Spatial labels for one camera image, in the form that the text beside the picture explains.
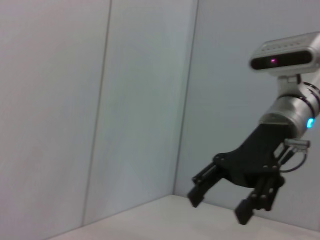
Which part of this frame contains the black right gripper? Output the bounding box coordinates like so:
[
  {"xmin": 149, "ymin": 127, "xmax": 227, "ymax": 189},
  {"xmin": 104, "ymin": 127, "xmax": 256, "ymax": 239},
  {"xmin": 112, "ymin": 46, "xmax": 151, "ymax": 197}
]
[{"xmin": 186, "ymin": 122, "xmax": 295, "ymax": 226}]

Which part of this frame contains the silver right wrist connector plug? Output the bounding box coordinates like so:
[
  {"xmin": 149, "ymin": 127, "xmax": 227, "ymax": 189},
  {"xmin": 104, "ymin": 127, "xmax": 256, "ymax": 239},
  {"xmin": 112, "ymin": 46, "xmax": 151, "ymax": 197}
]
[{"xmin": 284, "ymin": 139, "xmax": 311, "ymax": 152}]

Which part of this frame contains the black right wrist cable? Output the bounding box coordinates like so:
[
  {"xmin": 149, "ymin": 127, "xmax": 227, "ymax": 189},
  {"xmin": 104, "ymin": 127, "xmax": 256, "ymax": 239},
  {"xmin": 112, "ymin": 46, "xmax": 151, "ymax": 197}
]
[{"xmin": 274, "ymin": 146, "xmax": 310, "ymax": 173}]

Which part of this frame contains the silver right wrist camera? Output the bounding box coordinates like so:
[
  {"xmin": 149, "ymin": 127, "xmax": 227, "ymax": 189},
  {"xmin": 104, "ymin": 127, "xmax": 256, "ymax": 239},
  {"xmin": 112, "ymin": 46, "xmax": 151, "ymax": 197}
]
[{"xmin": 249, "ymin": 31, "xmax": 320, "ymax": 76}]

